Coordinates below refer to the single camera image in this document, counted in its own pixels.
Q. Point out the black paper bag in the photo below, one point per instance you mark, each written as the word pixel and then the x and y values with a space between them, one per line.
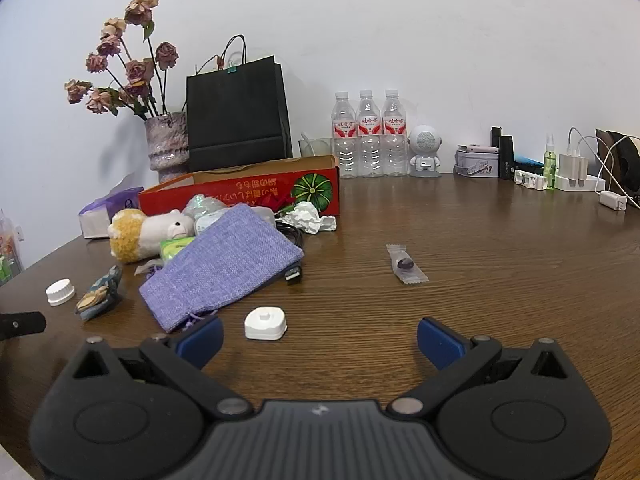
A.
pixel 235 110

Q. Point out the white power adapter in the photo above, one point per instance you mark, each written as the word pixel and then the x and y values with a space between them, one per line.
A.
pixel 612 201

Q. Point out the black bottle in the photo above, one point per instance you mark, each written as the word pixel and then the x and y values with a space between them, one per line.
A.
pixel 506 157

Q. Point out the clear plastic spoon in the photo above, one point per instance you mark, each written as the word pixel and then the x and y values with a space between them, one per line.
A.
pixel 310 144

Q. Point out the colourful packets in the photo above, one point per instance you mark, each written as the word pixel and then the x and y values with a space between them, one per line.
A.
pixel 6 255

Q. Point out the purple burlap pouch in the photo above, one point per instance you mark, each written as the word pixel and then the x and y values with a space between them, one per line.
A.
pixel 225 260

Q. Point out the small white plastic device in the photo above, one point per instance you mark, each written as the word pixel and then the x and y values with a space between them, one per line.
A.
pixel 265 324

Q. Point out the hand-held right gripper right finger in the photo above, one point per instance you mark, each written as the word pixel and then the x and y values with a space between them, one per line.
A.
pixel 440 342

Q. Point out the white robot speaker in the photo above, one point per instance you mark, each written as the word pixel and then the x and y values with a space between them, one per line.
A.
pixel 424 145

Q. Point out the green spray bottle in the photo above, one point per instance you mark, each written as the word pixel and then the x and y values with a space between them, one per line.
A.
pixel 550 162

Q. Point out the clear water bottle red label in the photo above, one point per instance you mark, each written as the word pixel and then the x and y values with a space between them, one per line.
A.
pixel 345 135
pixel 370 135
pixel 395 135

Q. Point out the purple tissue pack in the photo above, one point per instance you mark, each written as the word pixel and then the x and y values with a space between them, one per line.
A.
pixel 95 221

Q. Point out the wrapped dark candy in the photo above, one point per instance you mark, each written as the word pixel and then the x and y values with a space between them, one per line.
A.
pixel 405 264

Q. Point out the yellow white plush alpaca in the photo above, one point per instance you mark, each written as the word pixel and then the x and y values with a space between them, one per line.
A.
pixel 145 232

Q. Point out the white charger plug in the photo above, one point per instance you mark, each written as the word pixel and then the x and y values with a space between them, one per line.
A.
pixel 572 165

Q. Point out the clear crinkled plastic bag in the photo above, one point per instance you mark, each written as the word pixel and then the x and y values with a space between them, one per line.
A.
pixel 202 205

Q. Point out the small clear plastic wrapper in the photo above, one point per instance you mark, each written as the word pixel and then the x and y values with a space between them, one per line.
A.
pixel 147 268

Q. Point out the white tissue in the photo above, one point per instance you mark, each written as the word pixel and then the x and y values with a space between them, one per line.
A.
pixel 307 217

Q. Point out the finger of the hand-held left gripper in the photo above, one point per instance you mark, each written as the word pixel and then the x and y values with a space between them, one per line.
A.
pixel 20 324

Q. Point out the tin box pink lid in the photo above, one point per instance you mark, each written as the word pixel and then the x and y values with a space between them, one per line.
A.
pixel 477 164

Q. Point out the dark brown leather object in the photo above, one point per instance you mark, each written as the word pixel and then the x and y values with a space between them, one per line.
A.
pixel 627 155

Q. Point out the mottled pink ceramic vase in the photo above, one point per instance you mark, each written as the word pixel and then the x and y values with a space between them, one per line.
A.
pixel 167 145

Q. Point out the green packet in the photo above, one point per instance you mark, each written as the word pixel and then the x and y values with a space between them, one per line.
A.
pixel 175 248

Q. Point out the small white case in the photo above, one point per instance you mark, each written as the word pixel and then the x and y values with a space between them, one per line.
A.
pixel 530 180

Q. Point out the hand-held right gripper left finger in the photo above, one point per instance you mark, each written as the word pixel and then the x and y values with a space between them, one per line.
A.
pixel 202 341

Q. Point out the white power strip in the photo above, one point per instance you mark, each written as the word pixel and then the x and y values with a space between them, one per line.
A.
pixel 580 184

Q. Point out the red cardboard box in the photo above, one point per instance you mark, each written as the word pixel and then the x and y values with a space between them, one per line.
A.
pixel 240 189

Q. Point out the blue box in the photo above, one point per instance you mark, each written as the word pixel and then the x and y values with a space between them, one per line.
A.
pixel 527 162

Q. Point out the dried rose bouquet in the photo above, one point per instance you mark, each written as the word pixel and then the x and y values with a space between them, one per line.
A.
pixel 137 70

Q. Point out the patterned blue fabric pouch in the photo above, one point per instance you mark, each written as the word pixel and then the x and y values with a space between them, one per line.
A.
pixel 100 295

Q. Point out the white bottle cap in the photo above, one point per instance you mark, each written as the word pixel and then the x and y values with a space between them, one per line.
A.
pixel 60 292

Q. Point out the glass cup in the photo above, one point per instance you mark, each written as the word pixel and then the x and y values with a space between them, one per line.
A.
pixel 320 149

